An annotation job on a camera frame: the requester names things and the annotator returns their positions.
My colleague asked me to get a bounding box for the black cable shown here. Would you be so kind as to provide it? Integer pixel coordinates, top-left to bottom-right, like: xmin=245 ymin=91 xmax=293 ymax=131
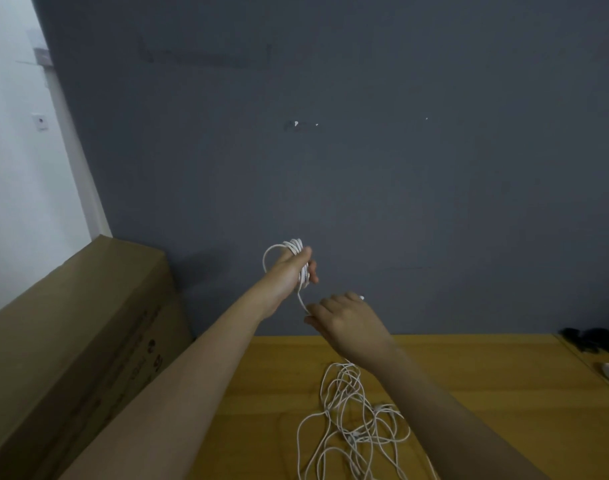
xmin=559 ymin=327 xmax=609 ymax=355

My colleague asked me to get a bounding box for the tangle of white cables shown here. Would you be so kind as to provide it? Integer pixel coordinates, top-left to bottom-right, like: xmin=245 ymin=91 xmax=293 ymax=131
xmin=295 ymin=359 xmax=438 ymax=480

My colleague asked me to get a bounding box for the person's right hand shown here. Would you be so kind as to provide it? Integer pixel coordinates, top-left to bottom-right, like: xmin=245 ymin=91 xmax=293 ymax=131
xmin=303 ymin=291 xmax=396 ymax=372

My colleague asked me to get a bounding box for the person's right forearm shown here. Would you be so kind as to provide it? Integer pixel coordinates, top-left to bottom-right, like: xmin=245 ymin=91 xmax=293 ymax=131
xmin=369 ymin=347 xmax=550 ymax=480

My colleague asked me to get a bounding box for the plain brown cardboard box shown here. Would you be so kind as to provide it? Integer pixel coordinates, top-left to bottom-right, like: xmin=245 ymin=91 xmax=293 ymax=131
xmin=0 ymin=235 xmax=195 ymax=480

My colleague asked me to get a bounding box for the person's left forearm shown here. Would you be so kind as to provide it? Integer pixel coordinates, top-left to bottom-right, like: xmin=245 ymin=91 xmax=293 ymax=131
xmin=59 ymin=295 xmax=271 ymax=480

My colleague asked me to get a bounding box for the person's left hand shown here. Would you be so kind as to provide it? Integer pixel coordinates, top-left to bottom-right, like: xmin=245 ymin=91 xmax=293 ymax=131
xmin=249 ymin=245 xmax=322 ymax=319

